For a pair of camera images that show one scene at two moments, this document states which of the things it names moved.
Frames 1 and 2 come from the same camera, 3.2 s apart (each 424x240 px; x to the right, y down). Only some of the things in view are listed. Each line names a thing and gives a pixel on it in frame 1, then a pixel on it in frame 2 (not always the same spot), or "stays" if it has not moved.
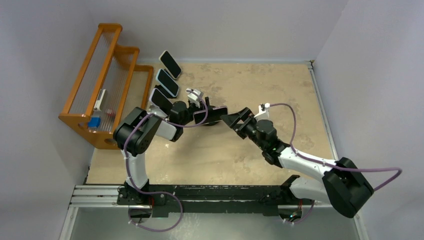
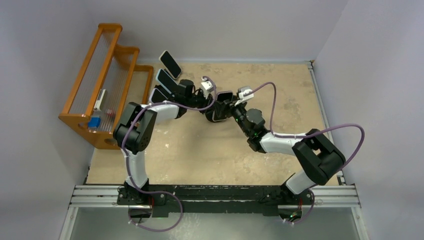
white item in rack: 97,106 stays
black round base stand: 211,124 to 209,115
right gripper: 246,116 to 226,106
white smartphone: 170,64 stays
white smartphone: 158,101 stays
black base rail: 190,200 stays
